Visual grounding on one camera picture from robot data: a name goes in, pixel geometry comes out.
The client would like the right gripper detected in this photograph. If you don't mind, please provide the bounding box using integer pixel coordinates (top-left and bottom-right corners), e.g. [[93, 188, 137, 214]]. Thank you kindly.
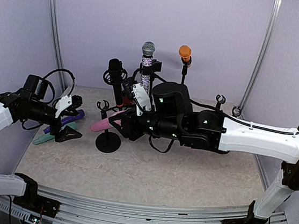
[[106, 99, 187, 148]]

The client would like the teal microphone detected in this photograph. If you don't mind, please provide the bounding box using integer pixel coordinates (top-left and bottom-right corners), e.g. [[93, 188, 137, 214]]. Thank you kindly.
[[32, 122, 77, 145]]

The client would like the purple microphone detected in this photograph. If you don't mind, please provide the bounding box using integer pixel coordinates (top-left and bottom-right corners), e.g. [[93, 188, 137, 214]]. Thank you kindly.
[[43, 105, 86, 138]]

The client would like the pink microphone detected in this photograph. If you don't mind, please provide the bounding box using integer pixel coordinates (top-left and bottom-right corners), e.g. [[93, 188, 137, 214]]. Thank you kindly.
[[90, 110, 125, 132]]

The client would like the black stand of pink microphone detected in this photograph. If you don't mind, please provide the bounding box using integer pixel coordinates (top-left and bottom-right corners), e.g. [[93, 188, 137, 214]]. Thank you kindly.
[[95, 100, 121, 153]]

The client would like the black stand of purple microphone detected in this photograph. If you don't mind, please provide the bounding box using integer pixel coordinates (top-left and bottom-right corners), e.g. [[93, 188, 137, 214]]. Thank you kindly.
[[215, 95, 226, 110]]

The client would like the black stand of teal microphone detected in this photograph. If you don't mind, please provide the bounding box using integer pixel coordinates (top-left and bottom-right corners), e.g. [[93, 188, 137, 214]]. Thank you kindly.
[[232, 106, 242, 117]]

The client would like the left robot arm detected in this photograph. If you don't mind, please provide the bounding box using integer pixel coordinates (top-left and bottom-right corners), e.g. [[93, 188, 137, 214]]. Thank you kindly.
[[0, 75, 83, 217]]

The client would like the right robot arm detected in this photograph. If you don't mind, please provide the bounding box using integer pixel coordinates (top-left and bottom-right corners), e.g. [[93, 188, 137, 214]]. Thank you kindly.
[[108, 82, 299, 224]]

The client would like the black stand of rhinestone microphone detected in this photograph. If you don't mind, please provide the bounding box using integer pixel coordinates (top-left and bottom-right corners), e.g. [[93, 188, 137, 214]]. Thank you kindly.
[[140, 56, 162, 93]]

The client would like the rhinestone silver microphone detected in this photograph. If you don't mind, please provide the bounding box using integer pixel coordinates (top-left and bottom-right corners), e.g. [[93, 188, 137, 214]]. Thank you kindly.
[[140, 41, 156, 94]]

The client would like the black stand of orange microphone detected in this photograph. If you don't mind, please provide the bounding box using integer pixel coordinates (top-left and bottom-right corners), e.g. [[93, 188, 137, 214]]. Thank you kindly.
[[180, 63, 190, 84]]

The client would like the red floral plate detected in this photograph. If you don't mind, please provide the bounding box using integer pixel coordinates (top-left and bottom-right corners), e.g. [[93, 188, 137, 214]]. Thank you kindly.
[[122, 96, 136, 107]]

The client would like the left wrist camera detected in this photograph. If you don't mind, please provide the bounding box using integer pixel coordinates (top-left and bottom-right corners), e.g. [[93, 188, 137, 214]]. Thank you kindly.
[[54, 95, 72, 118]]

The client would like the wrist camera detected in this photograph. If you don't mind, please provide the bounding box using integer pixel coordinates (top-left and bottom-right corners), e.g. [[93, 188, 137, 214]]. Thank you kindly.
[[54, 95, 72, 118], [122, 77, 152, 116]]

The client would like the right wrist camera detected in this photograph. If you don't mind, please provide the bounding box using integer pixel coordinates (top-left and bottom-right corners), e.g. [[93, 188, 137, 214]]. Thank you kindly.
[[122, 77, 152, 116]]

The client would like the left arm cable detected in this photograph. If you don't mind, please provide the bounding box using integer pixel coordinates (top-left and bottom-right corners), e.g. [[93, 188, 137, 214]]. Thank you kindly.
[[41, 67, 77, 101]]

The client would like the black microphone orange ring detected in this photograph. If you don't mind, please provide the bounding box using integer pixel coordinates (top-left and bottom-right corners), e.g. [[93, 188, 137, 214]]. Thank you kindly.
[[103, 57, 129, 110]]

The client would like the black tripod shock-mount stand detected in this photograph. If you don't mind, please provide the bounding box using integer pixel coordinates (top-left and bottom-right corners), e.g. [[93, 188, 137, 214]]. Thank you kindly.
[[103, 68, 128, 86]]

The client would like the right aluminium frame post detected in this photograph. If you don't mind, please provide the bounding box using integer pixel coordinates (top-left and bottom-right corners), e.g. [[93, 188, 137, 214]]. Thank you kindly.
[[238, 0, 283, 113]]

